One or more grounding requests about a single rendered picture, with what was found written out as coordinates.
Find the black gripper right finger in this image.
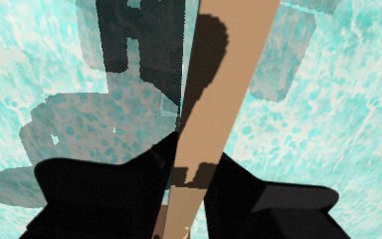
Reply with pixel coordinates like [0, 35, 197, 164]
[204, 151, 339, 239]

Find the long tan wooden rail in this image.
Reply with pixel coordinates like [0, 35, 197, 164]
[162, 0, 282, 239]

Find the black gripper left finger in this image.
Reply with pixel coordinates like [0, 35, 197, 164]
[34, 131, 178, 239]

